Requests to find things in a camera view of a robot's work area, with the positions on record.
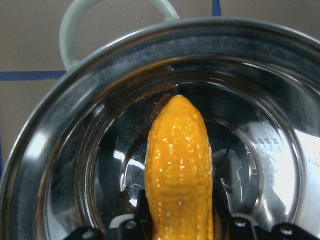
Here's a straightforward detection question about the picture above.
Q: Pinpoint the light green cooking pot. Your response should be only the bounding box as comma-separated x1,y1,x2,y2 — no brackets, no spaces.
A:
0,0,320,240

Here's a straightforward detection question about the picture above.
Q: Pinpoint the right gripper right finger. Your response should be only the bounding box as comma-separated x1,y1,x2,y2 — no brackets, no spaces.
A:
212,194,316,240

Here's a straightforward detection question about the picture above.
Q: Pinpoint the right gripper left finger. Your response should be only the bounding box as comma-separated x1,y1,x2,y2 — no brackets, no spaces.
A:
65,190,152,240

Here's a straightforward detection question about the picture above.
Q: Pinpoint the yellow corn cob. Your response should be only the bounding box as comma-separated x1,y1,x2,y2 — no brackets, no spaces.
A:
144,95,214,240

